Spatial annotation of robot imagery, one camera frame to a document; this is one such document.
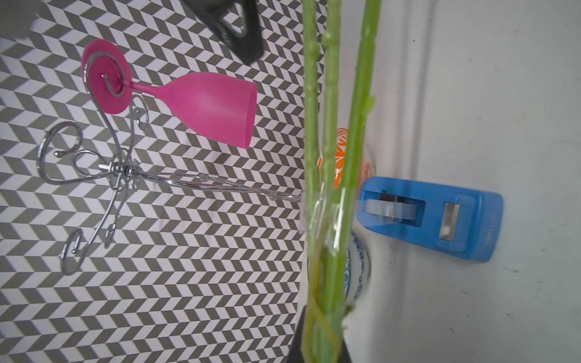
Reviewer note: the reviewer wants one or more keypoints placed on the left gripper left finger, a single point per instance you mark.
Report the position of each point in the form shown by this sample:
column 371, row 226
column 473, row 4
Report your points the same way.
column 295, row 354

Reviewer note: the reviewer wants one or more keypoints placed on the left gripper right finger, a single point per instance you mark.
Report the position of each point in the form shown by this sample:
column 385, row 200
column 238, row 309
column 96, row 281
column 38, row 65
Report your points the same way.
column 344, row 356

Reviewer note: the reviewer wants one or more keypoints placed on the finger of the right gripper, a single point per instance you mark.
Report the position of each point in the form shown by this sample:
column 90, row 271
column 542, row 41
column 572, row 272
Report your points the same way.
column 235, row 23

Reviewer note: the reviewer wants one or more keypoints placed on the blue tape dispenser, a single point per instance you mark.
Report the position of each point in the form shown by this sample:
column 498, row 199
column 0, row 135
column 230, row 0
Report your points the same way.
column 459, row 222

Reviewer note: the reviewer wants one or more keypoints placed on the pink plastic wine glass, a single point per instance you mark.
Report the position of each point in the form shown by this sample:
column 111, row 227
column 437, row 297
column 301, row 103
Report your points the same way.
column 216, row 106

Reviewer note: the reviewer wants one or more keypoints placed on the blue patterned bowl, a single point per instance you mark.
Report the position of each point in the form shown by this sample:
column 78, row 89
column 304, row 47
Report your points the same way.
column 357, row 270

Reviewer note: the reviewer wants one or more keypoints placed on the chrome glass holder stand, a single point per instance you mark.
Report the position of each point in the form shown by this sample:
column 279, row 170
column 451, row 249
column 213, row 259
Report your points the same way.
column 121, row 170

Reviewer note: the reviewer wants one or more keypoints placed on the orange patterned bowl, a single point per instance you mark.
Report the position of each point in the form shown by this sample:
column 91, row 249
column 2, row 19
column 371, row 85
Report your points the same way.
column 367, row 168

